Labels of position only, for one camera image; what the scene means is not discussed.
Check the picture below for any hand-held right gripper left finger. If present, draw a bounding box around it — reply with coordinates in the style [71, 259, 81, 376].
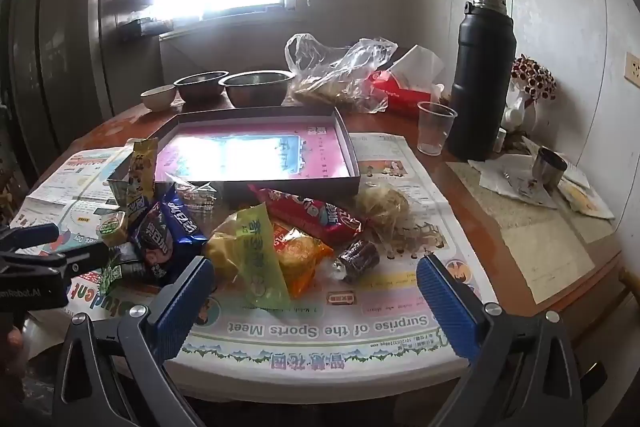
[52, 255, 217, 427]

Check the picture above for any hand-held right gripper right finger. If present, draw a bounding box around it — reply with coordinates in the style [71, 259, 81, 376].
[416, 253, 586, 427]

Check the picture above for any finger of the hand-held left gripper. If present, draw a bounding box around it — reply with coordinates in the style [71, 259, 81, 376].
[0, 223, 60, 253]
[59, 243, 110, 280]

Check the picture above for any green pea snack packet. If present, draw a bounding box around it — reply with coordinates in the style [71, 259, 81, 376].
[100, 257, 151, 295]

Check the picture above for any small silver green-label packet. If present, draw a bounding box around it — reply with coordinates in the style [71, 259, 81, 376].
[99, 211, 128, 245]

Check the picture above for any blue chocolate cookie packet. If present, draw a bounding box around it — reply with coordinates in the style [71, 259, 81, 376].
[131, 184, 208, 282]

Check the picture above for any light green yellow snack packet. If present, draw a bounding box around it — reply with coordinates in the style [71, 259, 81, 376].
[205, 202, 293, 310]

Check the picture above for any small dark snack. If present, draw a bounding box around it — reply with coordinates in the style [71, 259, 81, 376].
[332, 239, 381, 284]

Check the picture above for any tall yellow snack packet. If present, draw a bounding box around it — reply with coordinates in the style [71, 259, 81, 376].
[125, 138, 159, 233]

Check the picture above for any clear plastic candy packet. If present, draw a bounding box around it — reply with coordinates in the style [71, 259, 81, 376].
[165, 177, 221, 212]

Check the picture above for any clear-wrapped pale noodle snack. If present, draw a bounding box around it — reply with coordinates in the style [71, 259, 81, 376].
[356, 186, 411, 233]

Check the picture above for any orange chip packet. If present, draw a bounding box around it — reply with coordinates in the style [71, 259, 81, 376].
[270, 222, 335, 299]

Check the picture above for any red snack packet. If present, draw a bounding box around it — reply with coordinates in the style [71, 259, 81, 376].
[248, 186, 368, 244]

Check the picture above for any shallow cardboard box pink inside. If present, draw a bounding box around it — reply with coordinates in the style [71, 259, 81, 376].
[106, 106, 362, 208]

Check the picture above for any person's left hand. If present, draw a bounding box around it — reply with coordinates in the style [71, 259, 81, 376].
[0, 326, 23, 373]

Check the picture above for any folded newspaper sheet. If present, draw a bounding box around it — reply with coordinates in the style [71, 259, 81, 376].
[10, 146, 133, 253]

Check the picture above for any large colourful newspaper sheet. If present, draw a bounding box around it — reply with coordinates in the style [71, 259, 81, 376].
[25, 132, 497, 380]

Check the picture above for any beige table mat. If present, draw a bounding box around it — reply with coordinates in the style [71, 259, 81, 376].
[446, 159, 616, 303]

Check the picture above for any crumpled white paper napkin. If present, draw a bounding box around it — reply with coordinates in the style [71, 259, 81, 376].
[467, 153, 558, 210]

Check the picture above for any pale paper packet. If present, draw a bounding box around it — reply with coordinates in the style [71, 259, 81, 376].
[557, 179, 616, 220]

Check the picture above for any steel thermos cup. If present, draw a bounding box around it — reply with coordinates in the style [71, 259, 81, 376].
[531, 146, 568, 188]

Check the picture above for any clear plastic cup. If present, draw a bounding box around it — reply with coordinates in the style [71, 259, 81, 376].
[416, 101, 458, 156]

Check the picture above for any small white ceramic bowl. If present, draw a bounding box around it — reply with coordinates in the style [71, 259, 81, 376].
[140, 84, 177, 112]

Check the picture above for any small steel bowl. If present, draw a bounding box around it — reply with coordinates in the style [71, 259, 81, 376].
[173, 71, 230, 104]

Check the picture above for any red tissue box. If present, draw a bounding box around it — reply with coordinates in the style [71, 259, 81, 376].
[367, 44, 446, 118]

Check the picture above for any large steel bowl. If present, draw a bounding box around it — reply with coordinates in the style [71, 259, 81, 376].
[218, 69, 282, 108]

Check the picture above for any black fridge side shelf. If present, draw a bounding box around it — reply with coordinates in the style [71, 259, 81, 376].
[120, 18, 173, 40]

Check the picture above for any black thermos flask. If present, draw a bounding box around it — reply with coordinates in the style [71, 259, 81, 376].
[445, 0, 517, 162]

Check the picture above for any white vase with red flowers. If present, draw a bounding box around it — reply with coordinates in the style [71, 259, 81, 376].
[500, 53, 557, 132]

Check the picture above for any clear plastic bag of flatbread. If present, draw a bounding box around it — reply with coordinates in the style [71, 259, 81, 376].
[284, 33, 398, 114]

